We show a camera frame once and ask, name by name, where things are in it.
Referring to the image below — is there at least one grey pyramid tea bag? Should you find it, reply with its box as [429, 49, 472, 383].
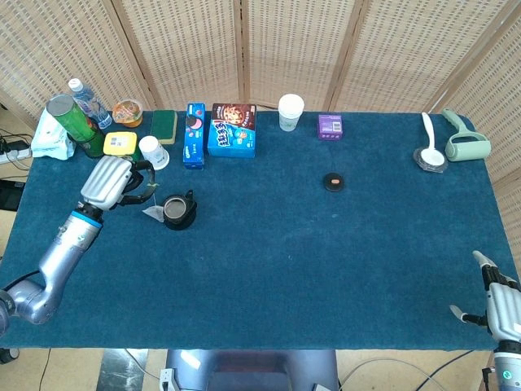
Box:
[141, 185, 165, 223]

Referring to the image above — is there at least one black box on floor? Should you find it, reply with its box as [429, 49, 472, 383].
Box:
[0, 178, 26, 212]

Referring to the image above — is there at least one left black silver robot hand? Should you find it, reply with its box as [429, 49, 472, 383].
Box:
[80, 155, 156, 212]

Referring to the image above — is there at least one black lid with orange knob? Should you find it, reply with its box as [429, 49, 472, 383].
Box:
[323, 172, 346, 193]

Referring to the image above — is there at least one purple cardboard box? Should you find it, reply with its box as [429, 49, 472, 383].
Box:
[317, 114, 344, 142]

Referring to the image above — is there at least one white power strip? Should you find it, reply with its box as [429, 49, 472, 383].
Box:
[0, 148, 33, 165]

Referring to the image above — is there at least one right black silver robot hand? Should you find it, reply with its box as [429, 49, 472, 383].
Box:
[449, 250, 521, 343]

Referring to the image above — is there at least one orange jelly cup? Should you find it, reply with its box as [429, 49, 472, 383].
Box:
[112, 99, 144, 129]

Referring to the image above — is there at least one pale green lint roller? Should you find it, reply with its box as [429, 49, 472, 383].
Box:
[441, 108, 493, 163]

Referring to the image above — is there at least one white plastic spoon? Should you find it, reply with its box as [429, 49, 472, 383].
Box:
[420, 112, 445, 166]

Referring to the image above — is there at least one blue table cloth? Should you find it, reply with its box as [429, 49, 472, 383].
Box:
[0, 109, 521, 352]

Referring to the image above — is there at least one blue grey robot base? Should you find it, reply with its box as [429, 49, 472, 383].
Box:
[164, 349, 339, 391]

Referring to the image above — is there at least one clear plastic water bottle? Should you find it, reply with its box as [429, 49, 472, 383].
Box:
[67, 77, 113, 130]

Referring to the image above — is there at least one upturned white paper cup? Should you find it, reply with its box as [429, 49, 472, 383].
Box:
[138, 135, 170, 171]

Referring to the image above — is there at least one green cylindrical can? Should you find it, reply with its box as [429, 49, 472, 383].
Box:
[46, 94, 99, 143]

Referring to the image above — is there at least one white wet wipes pack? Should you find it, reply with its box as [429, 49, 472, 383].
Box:
[30, 108, 77, 160]

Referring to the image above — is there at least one blue chocolate cookie box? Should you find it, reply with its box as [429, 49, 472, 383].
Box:
[207, 103, 257, 159]

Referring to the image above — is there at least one yellow container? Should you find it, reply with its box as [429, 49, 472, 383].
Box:
[103, 130, 142, 162]

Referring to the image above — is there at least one green and yellow sponge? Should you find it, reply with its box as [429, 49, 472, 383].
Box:
[149, 109, 179, 146]

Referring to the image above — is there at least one black mug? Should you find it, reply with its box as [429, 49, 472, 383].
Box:
[161, 189, 199, 231]

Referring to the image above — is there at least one white floor cable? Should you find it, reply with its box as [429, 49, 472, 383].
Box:
[338, 358, 449, 391]

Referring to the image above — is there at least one black floor cable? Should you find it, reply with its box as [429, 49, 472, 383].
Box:
[414, 350, 475, 391]

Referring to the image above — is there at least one blue Oreo box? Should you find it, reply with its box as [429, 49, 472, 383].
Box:
[182, 102, 207, 170]

